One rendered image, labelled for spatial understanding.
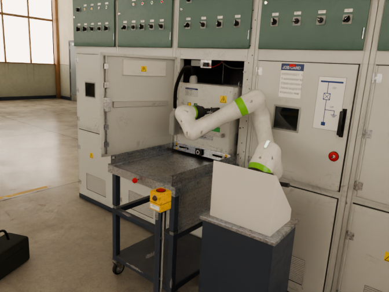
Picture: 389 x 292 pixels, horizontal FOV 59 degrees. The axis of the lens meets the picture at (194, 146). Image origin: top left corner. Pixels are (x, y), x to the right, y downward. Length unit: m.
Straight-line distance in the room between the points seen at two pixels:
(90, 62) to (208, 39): 1.45
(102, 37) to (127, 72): 0.93
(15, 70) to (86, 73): 10.09
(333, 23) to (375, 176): 0.88
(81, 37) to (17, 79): 10.11
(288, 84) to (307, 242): 1.01
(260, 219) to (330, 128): 0.74
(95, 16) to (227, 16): 1.48
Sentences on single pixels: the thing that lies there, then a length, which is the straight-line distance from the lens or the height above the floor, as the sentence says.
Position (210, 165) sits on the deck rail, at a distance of 2.22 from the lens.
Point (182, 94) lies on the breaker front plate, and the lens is 2.64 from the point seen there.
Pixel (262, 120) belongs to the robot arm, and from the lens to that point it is 2.16.
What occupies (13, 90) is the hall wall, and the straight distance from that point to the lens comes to 13.68.
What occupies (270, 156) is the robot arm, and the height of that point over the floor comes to 1.09.
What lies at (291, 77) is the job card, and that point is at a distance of 2.21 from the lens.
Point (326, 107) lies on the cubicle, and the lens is 2.14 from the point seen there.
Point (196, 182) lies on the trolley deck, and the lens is 2.09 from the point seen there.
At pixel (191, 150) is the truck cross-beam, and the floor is 0.89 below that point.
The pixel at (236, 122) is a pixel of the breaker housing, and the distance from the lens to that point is 2.45.
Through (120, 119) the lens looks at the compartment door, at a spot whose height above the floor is 1.11.
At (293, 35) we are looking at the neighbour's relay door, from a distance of 2.23.
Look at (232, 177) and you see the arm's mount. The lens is 1.72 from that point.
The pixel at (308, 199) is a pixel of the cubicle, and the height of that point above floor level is 0.75.
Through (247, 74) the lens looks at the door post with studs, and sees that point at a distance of 2.38.
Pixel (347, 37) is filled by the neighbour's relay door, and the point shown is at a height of 1.71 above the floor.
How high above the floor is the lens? 1.53
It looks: 13 degrees down
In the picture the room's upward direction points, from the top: 3 degrees clockwise
